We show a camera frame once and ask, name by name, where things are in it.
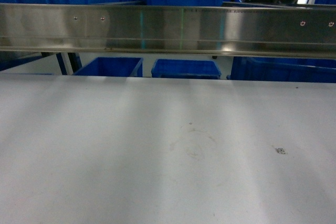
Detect blue bin below centre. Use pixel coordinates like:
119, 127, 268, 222
151, 59, 222, 80

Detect blue bin below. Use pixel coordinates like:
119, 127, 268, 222
151, 59, 222, 80
73, 57, 143, 77
227, 57, 335, 83

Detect blue bin below left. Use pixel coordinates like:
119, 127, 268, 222
73, 57, 143, 77

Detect blue bin below right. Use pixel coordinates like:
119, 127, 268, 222
227, 57, 335, 83

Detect stainless steel shelf rail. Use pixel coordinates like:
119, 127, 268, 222
1, 3, 335, 59

